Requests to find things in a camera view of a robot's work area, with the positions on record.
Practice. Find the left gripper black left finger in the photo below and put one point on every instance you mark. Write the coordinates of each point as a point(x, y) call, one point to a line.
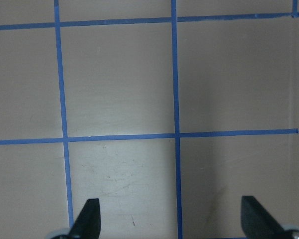
point(88, 223)

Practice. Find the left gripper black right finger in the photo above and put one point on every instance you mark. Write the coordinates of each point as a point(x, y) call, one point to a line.
point(257, 223)

